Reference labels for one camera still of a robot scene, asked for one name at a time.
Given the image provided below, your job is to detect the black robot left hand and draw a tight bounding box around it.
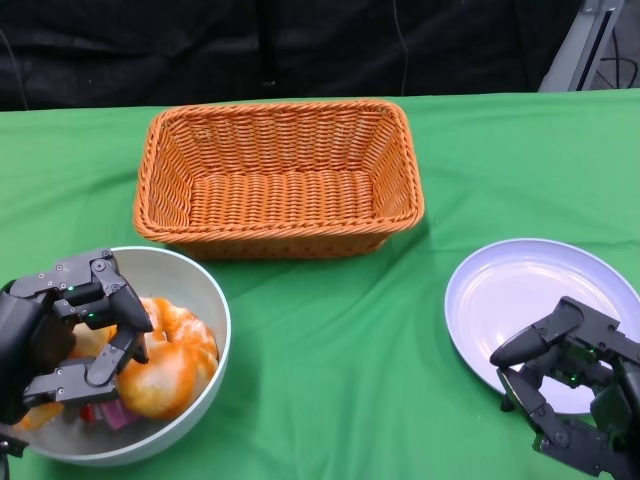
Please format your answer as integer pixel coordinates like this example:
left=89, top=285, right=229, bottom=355
left=0, top=248, right=155, bottom=425

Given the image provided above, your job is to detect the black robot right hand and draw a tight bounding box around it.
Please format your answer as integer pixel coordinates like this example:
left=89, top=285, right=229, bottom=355
left=489, top=296, right=640, bottom=479

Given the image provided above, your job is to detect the round orange-striped bread bun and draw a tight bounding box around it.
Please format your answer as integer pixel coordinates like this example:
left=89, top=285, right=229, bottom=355
left=119, top=297, right=220, bottom=421

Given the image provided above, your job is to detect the pale grey-green bowl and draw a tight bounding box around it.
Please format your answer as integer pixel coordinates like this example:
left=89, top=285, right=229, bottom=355
left=9, top=245, right=232, bottom=467

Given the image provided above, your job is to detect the pink toy cake slice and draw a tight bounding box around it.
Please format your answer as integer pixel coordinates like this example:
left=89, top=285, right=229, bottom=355
left=97, top=402, right=141, bottom=431

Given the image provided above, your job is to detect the pale lilac plate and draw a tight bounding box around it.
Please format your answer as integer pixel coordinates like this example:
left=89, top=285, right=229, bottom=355
left=443, top=237, right=640, bottom=416

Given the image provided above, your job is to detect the orange wicker basket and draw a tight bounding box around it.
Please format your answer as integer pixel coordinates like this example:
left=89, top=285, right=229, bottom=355
left=132, top=98, right=426, bottom=261

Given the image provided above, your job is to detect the green tablecloth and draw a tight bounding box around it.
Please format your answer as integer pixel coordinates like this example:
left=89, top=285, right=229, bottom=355
left=0, top=84, right=640, bottom=480

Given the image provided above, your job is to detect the black backdrop cloth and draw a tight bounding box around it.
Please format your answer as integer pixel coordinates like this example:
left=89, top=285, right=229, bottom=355
left=0, top=0, right=581, bottom=112

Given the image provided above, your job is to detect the black left wrist camera housing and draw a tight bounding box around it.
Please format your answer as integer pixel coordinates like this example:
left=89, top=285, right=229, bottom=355
left=0, top=423, right=29, bottom=459

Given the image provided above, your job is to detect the tangle of black cables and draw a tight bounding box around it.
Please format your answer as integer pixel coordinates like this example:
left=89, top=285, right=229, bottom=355
left=598, top=48, right=640, bottom=89

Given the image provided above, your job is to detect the grey metal frame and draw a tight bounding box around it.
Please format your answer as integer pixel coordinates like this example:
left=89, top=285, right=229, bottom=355
left=537, top=0, right=626, bottom=94

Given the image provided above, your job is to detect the thin black hanging cable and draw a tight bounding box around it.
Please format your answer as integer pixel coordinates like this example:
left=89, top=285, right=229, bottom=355
left=393, top=0, right=411, bottom=96

